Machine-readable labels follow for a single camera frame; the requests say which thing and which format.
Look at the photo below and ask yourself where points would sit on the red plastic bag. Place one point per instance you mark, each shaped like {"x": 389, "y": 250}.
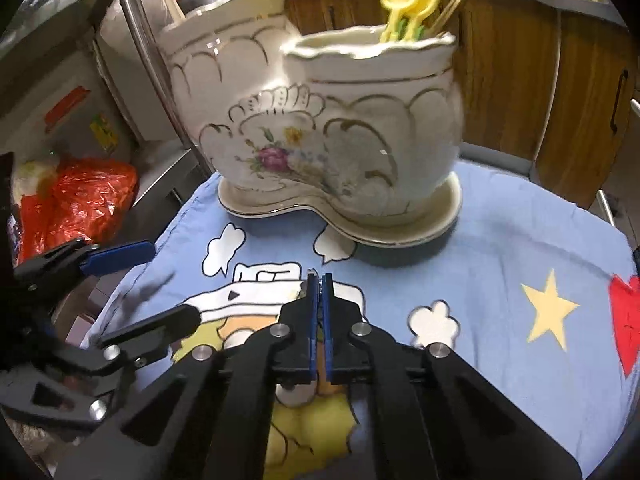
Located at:
{"x": 90, "y": 195}

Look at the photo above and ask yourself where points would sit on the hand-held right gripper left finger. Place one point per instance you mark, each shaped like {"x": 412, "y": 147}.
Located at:
{"x": 313, "y": 320}

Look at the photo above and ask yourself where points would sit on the blue cartoon printed cloth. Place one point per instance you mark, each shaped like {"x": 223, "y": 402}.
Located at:
{"x": 500, "y": 240}

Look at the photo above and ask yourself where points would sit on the chrome metal tube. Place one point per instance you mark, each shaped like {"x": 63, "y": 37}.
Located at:
{"x": 150, "y": 60}

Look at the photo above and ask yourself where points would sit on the cream floral ceramic utensil holder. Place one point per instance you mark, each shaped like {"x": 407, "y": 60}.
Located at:
{"x": 350, "y": 160}

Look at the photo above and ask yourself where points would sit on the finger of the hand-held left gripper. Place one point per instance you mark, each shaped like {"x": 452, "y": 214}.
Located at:
{"x": 120, "y": 256}
{"x": 160, "y": 327}

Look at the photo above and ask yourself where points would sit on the wooden cabinet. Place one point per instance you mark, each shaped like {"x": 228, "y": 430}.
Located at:
{"x": 505, "y": 85}

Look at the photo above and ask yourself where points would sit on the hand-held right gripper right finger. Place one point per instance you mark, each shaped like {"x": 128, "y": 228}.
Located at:
{"x": 327, "y": 320}

